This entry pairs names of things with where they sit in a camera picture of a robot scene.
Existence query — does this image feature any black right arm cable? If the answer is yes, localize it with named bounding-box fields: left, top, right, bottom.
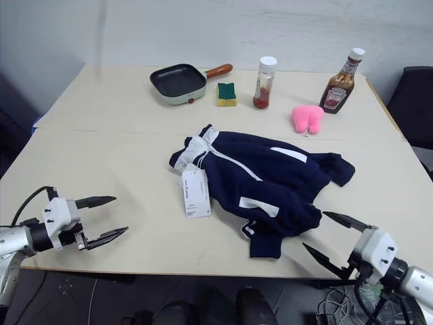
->
left=352, top=280, right=409, bottom=325

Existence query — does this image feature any clear jar with white lid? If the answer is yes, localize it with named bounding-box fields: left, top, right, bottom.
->
left=252, top=56, right=279, bottom=110

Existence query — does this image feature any white paper clothing tag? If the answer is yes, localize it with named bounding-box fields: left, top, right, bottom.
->
left=180, top=163, right=212, bottom=221

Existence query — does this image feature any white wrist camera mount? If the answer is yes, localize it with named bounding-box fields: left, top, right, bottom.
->
left=42, top=197, right=83, bottom=251
left=351, top=227, right=397, bottom=284

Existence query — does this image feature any ketchup bottle with white cap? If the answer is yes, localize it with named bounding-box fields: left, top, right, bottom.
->
left=318, top=47, right=367, bottom=115

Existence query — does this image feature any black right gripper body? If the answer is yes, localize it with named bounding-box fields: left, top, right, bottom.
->
left=346, top=250, right=376, bottom=282

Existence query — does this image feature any black chair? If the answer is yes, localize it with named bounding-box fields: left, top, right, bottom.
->
left=385, top=66, right=433, bottom=150

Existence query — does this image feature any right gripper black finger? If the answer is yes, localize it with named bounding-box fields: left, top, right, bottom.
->
left=301, top=242, right=355, bottom=280
left=321, top=211, right=370, bottom=233

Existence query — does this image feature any navy and white zip jacket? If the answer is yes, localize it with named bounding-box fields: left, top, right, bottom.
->
left=168, top=124, right=357, bottom=260

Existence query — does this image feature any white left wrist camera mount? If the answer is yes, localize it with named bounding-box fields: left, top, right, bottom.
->
left=42, top=197, right=83, bottom=251

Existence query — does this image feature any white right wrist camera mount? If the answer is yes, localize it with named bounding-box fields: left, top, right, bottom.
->
left=351, top=227, right=397, bottom=284

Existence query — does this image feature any green and yellow sponge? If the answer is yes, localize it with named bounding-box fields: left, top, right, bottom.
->
left=216, top=81, right=239, bottom=108

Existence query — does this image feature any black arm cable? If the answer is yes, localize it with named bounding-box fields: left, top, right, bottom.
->
left=11, top=186, right=59, bottom=227
left=352, top=280, right=409, bottom=325

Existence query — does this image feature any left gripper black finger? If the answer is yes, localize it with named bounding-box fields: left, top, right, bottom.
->
left=86, top=226, right=130, bottom=252
left=74, top=194, right=118, bottom=210

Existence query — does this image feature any tangle of thin wires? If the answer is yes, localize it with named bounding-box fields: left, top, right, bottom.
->
left=315, top=283, right=360, bottom=325

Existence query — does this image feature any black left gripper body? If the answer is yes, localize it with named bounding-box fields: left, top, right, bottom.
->
left=58, top=222, right=90, bottom=253

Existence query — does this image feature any pink plush toy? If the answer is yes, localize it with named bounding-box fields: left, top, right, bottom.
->
left=291, top=104, right=326, bottom=138

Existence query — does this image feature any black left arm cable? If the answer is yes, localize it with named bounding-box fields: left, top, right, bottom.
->
left=11, top=186, right=59, bottom=227

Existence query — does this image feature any green square electric frying pan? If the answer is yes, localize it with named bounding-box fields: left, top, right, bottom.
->
left=149, top=62, right=234, bottom=108

